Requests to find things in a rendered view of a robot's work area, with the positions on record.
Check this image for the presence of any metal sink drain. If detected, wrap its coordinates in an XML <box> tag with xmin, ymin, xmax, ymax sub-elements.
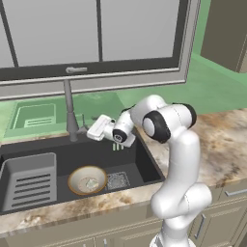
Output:
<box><xmin>105</xmin><ymin>171</ymin><xmax>131</xmax><ymax>191</ymax></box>

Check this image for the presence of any silver drawer handle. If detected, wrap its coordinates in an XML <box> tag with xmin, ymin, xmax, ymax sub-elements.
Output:
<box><xmin>224</xmin><ymin>188</ymin><xmax>247</xmax><ymax>198</ymax></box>

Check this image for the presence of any brown wall cabinet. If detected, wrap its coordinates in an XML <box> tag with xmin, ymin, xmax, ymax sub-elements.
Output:
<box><xmin>200</xmin><ymin>0</ymin><xmax>247</xmax><ymax>74</ymax></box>

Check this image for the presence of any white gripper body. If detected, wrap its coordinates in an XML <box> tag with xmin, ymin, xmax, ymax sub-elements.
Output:
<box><xmin>86</xmin><ymin>114</ymin><xmax>114</xmax><ymax>142</ymax></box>

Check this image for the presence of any grey sink faucet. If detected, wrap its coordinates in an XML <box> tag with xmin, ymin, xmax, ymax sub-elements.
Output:
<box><xmin>62</xmin><ymin>66</ymin><xmax>90</xmax><ymax>143</ymax></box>

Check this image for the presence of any beige under-sink cabinet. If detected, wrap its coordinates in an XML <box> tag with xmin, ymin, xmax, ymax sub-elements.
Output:
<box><xmin>0</xmin><ymin>202</ymin><xmax>166</xmax><ymax>247</ymax></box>

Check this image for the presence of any beige drawer front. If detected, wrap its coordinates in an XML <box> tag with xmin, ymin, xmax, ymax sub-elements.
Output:
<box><xmin>220</xmin><ymin>178</ymin><xmax>247</xmax><ymax>208</ymax></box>

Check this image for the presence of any grey faucet lever handle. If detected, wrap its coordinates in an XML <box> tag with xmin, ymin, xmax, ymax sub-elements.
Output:
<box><xmin>78</xmin><ymin>113</ymin><xmax>97</xmax><ymax>135</ymax></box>

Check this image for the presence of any black sink basin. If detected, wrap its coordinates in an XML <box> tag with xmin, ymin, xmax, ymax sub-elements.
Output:
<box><xmin>0</xmin><ymin>127</ymin><xmax>167</xmax><ymax>216</ymax></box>

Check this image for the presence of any grey slotted sink rack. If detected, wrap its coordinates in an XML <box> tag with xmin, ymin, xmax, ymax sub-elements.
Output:
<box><xmin>0</xmin><ymin>151</ymin><xmax>59</xmax><ymax>213</ymax></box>

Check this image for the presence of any beige bowl with brown rim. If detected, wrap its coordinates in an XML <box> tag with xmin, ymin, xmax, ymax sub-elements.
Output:
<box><xmin>67</xmin><ymin>165</ymin><xmax>109</xmax><ymax>197</ymax></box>

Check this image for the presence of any white garlic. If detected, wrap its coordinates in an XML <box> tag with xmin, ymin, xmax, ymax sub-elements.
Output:
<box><xmin>83</xmin><ymin>178</ymin><xmax>99</xmax><ymax>191</ymax></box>

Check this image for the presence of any beige cabinet door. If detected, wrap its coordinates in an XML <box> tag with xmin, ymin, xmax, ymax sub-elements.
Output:
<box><xmin>188</xmin><ymin>198</ymin><xmax>247</xmax><ymax>247</ymax></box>

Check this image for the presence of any grey framed window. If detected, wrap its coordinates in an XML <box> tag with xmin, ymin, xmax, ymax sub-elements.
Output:
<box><xmin>0</xmin><ymin>0</ymin><xmax>203</xmax><ymax>101</ymax></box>

